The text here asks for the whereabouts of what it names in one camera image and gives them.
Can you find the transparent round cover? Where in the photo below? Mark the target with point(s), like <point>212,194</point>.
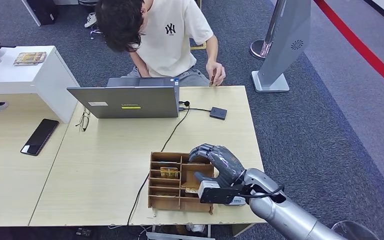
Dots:
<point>354,232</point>

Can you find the wooden card organizer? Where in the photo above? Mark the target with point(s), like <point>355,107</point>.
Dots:
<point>164,202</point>

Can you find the black power strip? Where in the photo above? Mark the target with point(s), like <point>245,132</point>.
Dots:
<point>83,232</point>

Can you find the grey kiosk stand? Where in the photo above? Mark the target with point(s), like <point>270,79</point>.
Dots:
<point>288,39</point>

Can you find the small black box device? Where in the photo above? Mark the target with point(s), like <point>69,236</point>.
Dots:
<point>218,113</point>

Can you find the stack of gold cards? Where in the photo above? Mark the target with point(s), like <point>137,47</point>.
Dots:
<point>29,58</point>

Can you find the black box case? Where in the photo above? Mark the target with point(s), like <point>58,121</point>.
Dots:
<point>43,11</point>

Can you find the person's right forearm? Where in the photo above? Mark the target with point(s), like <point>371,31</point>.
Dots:
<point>140,66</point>

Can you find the white shoe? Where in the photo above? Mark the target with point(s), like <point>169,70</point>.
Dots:
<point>90,20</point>

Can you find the person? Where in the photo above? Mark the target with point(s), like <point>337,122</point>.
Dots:
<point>168,49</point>

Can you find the flat gold room key card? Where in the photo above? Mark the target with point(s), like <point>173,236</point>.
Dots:
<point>191,190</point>

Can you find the black frame eyeglasses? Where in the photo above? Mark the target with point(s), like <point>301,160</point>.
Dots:
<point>84,122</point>

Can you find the upright gold room key card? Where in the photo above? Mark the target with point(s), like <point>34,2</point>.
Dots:
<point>168,173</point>

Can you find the person's left hand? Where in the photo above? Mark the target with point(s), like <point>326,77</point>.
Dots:
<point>219,74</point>

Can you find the white object under table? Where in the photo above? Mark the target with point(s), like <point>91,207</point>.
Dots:
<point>195,228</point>

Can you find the person's left forearm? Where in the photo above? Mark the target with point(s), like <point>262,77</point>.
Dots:
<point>213,49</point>

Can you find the grey bar under table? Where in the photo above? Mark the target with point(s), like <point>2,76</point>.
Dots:
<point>178,236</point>

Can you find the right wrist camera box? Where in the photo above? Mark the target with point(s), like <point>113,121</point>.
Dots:
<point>218,195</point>

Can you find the white desk cabinet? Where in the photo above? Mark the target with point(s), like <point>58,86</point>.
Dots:
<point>46,82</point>

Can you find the grey laptop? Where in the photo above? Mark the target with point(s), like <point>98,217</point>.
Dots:
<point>129,102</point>

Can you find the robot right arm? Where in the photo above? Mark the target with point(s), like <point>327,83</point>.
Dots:
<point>288,215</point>

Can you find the grey ID card reader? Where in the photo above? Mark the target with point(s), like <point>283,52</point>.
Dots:
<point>236,202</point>

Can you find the chrome stanchion post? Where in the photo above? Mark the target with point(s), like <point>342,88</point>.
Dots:
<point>256,49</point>

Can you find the black smartphone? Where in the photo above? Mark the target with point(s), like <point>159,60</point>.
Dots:
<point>39,137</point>

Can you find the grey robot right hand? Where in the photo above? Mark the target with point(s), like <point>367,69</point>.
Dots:
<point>226,165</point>

